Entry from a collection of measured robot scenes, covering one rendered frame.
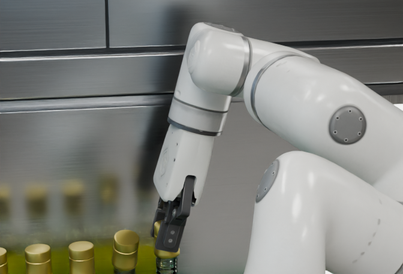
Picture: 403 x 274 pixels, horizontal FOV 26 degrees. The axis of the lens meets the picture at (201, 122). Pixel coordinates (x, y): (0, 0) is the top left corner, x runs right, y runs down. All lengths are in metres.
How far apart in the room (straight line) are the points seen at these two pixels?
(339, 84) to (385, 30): 0.57
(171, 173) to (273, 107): 0.30
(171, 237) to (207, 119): 0.17
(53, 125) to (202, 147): 0.25
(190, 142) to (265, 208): 0.41
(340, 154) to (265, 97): 0.10
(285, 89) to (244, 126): 0.47
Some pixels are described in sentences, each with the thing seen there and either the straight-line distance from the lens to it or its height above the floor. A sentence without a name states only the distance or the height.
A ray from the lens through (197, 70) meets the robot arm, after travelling 1.03.
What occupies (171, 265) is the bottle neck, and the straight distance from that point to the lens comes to 1.20.
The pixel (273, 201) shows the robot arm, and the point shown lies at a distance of 0.71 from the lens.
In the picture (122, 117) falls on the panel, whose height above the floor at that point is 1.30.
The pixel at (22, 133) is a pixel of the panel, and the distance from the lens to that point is 1.26.
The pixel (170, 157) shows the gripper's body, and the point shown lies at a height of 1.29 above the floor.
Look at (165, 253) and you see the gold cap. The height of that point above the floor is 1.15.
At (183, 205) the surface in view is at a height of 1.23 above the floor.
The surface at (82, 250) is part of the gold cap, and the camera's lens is 1.18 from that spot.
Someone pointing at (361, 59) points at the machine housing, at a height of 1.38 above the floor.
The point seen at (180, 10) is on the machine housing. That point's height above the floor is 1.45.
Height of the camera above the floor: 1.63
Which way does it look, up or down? 15 degrees down
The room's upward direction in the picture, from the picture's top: straight up
